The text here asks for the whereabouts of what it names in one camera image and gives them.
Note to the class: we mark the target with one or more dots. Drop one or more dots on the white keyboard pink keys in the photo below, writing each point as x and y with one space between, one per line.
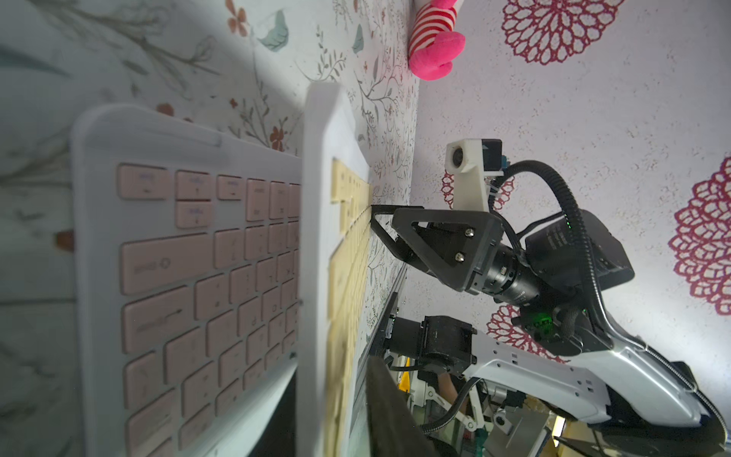
186 251

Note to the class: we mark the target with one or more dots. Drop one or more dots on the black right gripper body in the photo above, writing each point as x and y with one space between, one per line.
464 251

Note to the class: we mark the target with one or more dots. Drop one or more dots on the pink plush toy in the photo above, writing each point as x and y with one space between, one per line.
433 41

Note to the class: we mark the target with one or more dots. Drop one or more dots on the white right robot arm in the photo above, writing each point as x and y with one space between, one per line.
640 402

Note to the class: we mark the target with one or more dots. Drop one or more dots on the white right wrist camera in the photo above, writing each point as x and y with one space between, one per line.
473 163

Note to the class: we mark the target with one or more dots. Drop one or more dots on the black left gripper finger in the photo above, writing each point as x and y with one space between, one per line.
392 430

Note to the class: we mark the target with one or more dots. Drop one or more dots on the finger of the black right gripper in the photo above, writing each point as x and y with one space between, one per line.
388 228

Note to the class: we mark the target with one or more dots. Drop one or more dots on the white keyboard yellow keys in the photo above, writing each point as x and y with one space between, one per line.
334 244

